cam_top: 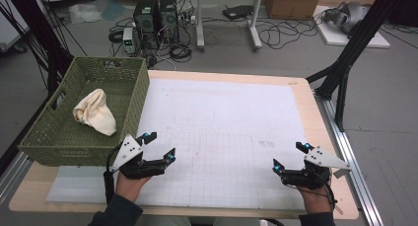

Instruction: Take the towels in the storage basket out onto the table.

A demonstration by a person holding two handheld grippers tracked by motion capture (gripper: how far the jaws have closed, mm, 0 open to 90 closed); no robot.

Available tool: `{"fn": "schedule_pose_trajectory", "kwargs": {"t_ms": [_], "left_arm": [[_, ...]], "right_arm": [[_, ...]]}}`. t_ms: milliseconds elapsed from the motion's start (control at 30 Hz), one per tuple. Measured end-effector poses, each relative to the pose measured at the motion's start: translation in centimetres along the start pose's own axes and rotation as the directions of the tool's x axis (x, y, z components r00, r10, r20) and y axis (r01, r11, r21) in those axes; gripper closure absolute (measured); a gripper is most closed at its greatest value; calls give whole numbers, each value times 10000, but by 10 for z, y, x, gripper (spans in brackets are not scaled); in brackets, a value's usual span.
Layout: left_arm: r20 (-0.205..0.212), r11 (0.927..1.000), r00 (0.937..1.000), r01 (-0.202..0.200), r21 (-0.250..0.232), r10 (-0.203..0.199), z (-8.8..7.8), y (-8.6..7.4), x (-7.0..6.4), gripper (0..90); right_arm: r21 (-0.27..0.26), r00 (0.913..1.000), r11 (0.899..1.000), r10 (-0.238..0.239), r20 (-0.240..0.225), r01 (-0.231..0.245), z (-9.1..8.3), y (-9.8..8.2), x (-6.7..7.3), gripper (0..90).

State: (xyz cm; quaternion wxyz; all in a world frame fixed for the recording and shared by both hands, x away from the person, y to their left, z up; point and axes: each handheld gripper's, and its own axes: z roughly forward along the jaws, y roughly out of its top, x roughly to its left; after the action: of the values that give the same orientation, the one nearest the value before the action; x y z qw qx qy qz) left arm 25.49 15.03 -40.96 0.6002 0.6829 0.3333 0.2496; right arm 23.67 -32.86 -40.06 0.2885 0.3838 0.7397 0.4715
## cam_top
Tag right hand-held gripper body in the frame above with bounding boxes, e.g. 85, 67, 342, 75
281, 145, 352, 190

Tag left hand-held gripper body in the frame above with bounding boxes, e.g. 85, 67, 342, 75
111, 133, 167, 181

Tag cream cloth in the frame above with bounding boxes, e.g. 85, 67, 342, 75
72, 88, 117, 137

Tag green woven basket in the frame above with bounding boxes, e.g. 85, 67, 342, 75
18, 56, 151, 168

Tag person's left hand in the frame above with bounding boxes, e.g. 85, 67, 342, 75
115, 172, 152, 202

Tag person's right hand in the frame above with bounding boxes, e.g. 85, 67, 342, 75
297, 183, 334, 215

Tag grey tape piece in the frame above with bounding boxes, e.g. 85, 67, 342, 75
332, 168, 348, 180

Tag white grid mat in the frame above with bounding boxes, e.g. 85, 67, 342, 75
45, 77, 309, 210

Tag grey power supply unit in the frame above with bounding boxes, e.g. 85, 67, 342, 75
122, 27, 137, 54

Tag white floor board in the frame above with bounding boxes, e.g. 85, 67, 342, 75
313, 5, 391, 49

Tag large black computer tower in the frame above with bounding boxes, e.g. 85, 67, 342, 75
132, 0, 161, 50

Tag small black computer tower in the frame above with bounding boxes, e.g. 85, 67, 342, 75
159, 0, 180, 44

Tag white power strip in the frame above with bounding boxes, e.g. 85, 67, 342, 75
178, 14, 197, 26

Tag white desk leg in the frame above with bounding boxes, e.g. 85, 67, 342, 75
195, 0, 207, 52
247, 0, 264, 51

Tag grey headset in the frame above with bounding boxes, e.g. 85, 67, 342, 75
321, 1, 371, 35

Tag clear plastic bag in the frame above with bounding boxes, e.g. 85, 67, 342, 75
68, 2, 104, 25

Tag large cardboard box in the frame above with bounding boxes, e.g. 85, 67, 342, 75
264, 0, 323, 21

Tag flat black device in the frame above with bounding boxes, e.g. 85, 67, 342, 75
222, 4, 254, 21

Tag white cabinet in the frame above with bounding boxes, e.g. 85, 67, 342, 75
0, 0, 31, 53

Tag aluminium rail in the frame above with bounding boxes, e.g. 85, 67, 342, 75
314, 93, 385, 226
0, 151, 33, 204

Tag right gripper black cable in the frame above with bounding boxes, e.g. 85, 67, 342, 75
285, 171, 338, 211

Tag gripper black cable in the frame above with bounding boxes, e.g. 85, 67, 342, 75
285, 171, 338, 211
103, 145, 123, 205

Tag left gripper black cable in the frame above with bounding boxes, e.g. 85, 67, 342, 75
103, 145, 123, 205

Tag coiled black cable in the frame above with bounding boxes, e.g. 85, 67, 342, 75
169, 42, 193, 64

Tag tangle of black floor cables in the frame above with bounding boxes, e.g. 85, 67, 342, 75
255, 17, 327, 51

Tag black frame stand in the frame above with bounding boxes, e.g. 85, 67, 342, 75
305, 0, 408, 132

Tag black cable-hung stand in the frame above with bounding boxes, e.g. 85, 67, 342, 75
2, 0, 75, 96

